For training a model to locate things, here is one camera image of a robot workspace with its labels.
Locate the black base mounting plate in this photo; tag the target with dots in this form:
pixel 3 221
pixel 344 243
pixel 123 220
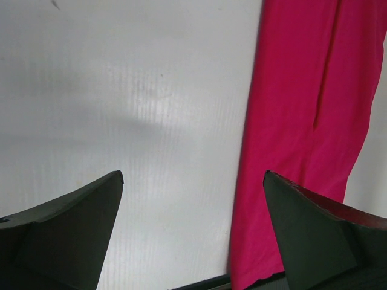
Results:
pixel 276 281

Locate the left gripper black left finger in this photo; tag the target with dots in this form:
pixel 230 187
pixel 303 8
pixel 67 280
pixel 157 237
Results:
pixel 62 243

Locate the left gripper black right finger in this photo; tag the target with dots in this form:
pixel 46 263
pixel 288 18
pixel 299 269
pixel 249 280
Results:
pixel 325 244

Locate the pink t shirt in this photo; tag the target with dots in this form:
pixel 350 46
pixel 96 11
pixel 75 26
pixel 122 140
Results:
pixel 316 72

